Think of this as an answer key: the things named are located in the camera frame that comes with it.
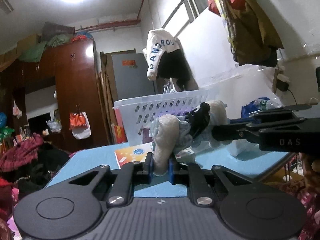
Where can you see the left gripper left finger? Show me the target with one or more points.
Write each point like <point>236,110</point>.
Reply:
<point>126,178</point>

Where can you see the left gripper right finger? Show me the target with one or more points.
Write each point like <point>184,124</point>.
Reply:
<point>191,176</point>

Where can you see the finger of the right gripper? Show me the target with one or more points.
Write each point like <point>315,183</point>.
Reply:
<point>220,129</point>
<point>267,116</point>

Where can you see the beige plush toy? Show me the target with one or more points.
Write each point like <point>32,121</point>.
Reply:
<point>172,134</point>

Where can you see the clear plastic laundry basket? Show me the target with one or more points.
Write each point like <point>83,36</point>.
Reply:
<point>136,114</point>

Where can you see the clear plastic bag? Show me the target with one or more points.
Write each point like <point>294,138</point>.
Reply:
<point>240,147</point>

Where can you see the blue storage box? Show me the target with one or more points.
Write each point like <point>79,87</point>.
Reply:
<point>253,106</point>

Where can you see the orange white booklet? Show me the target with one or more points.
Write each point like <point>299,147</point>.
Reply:
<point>132,154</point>

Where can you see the black power adapter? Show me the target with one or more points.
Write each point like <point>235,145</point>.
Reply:
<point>282,83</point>

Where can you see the black hanging garment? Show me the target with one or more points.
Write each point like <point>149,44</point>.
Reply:
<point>173,65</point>

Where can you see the red-brown wooden wardrobe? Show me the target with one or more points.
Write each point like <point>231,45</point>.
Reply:
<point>72,69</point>

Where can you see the orange white hanging bag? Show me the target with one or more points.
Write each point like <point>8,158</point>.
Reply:
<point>79,125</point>

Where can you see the olive brown hanging bag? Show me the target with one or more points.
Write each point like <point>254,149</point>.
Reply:
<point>252,37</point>

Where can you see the grey metal door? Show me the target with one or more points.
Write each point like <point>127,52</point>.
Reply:
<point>130,76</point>

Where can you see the white jacket blue letters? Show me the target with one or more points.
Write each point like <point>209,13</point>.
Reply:
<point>159,41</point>

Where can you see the maroon clothes pile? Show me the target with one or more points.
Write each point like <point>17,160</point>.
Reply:
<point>22,154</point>

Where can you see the red hanging plastic bag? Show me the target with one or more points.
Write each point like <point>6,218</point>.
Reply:
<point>215,7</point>

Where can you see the red ceiling pipe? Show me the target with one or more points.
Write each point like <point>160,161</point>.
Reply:
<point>114,24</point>

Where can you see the metal clothes rod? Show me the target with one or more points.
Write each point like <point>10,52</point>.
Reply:
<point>173,13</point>

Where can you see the green bag on wardrobe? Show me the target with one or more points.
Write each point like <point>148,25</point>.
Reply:
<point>34,53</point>

